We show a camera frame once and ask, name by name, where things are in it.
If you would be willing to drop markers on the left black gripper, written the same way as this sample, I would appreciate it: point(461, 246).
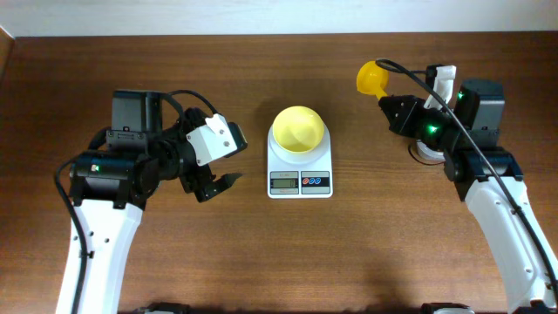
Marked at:
point(202, 180)

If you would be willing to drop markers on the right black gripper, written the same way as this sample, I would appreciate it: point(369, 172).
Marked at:
point(404, 115)

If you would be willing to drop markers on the yellow measuring scoop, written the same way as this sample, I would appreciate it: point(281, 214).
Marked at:
point(372, 80)

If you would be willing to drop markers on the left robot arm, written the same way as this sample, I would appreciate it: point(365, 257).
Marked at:
point(151, 139)

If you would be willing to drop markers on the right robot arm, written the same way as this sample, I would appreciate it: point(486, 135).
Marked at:
point(490, 182)

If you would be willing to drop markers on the white digital kitchen scale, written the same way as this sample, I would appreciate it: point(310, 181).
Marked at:
point(298, 176)

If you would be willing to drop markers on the pale yellow bowl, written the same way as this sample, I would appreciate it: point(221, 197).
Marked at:
point(298, 129)

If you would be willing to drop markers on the clear plastic container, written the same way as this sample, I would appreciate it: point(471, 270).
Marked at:
point(429, 154)

